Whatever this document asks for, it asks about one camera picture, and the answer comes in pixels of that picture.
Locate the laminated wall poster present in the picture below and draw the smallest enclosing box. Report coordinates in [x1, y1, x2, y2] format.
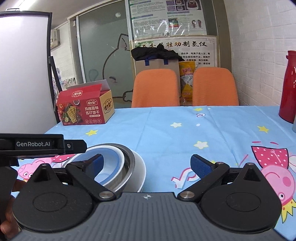
[125, 0, 220, 38]

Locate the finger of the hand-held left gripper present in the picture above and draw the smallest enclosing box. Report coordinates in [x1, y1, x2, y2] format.
[65, 139, 88, 155]

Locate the black cloth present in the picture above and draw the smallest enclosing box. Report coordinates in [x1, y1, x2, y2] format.
[131, 45, 184, 62]

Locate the orange chair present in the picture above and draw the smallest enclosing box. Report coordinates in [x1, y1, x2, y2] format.
[192, 67, 240, 106]
[131, 69, 181, 108]

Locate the stainless steel bowl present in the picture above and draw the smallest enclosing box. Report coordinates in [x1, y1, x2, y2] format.
[111, 149, 136, 193]

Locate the brown paper bag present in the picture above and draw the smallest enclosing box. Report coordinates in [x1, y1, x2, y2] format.
[135, 58, 180, 77]

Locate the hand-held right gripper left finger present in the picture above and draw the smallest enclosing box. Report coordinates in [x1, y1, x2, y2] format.
[25, 154, 116, 202]

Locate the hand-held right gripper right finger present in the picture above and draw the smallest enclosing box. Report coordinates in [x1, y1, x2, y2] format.
[178, 154, 275, 200]

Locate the glass door with cat drawing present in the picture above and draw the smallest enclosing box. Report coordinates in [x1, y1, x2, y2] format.
[77, 9, 137, 110]

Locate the red thermos flask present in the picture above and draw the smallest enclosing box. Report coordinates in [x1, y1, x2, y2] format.
[278, 50, 296, 124]

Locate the blue cartoon tablecloth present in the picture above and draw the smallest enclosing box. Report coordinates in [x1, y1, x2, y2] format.
[16, 105, 296, 232]

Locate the red cracker box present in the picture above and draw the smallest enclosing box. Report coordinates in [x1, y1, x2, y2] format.
[56, 79, 115, 126]

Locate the framed text poster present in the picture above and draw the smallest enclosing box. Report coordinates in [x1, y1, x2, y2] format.
[132, 35, 219, 70]

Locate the whiteboard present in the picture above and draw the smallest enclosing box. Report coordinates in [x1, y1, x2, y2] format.
[0, 11, 58, 135]

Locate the wall air conditioner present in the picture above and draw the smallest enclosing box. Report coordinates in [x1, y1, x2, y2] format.
[50, 28, 61, 49]

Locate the person's left hand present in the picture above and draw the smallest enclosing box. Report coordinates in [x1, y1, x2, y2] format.
[0, 179, 26, 240]

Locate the yellow plastic bag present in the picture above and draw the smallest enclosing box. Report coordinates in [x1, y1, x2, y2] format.
[179, 60, 197, 102]

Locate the blue plastic bowl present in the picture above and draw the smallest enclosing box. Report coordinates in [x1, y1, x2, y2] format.
[74, 150, 121, 187]

